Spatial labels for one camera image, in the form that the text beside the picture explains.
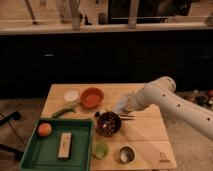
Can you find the green cup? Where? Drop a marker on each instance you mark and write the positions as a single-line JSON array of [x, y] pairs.
[[100, 150]]

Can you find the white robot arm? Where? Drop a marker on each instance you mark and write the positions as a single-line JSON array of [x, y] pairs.
[[161, 92]]

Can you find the dark patterned bowl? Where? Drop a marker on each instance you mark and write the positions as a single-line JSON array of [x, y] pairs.
[[107, 123]]

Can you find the green vegetable peeler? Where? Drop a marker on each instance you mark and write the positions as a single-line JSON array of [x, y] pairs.
[[63, 111]]

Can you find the black chopsticks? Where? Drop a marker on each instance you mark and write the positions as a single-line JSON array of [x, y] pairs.
[[124, 117]]

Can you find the white small bowl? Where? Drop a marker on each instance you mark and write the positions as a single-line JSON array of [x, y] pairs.
[[72, 97]]

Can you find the light blue towel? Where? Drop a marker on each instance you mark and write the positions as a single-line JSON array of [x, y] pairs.
[[120, 104]]

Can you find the green plastic tray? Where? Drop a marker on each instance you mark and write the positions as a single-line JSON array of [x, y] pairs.
[[41, 153]]

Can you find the red bowl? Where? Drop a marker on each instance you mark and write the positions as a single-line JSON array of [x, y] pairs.
[[91, 97]]

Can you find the orange fruit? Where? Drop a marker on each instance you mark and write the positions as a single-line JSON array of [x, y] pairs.
[[44, 129]]

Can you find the wooden block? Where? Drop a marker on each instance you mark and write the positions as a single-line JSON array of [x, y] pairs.
[[65, 146]]

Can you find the metal cup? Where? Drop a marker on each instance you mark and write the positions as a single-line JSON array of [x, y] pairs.
[[126, 154]]

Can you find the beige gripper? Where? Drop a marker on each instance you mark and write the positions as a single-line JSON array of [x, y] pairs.
[[129, 104]]

